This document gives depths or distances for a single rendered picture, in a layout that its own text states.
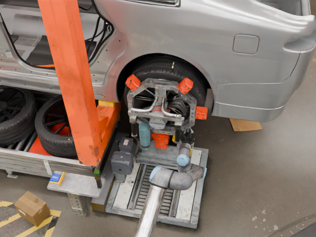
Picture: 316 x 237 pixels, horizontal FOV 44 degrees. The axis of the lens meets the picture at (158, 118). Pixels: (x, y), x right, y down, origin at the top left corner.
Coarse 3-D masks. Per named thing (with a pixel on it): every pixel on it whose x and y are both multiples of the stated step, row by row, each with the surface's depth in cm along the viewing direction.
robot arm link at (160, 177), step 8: (160, 168) 256; (152, 176) 254; (160, 176) 253; (168, 176) 252; (152, 184) 254; (160, 184) 252; (168, 184) 252; (152, 192) 252; (160, 192) 252; (152, 200) 251; (160, 200) 253; (144, 208) 253; (152, 208) 251; (160, 208) 255; (144, 216) 251; (152, 216) 250; (144, 224) 249; (152, 224) 251; (136, 232) 251; (144, 232) 249; (152, 232) 252
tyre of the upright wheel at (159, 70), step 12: (144, 60) 310; (156, 60) 302; (168, 60) 300; (180, 60) 302; (132, 72) 312; (144, 72) 295; (156, 72) 292; (168, 72) 290; (180, 72) 293; (192, 72) 300; (204, 84) 310; (204, 96) 307
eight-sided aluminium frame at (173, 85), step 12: (144, 84) 291; (156, 84) 289; (168, 84) 289; (132, 96) 303; (180, 96) 293; (192, 96) 298; (192, 108) 298; (144, 120) 326; (192, 120) 308; (156, 132) 327; (168, 132) 324
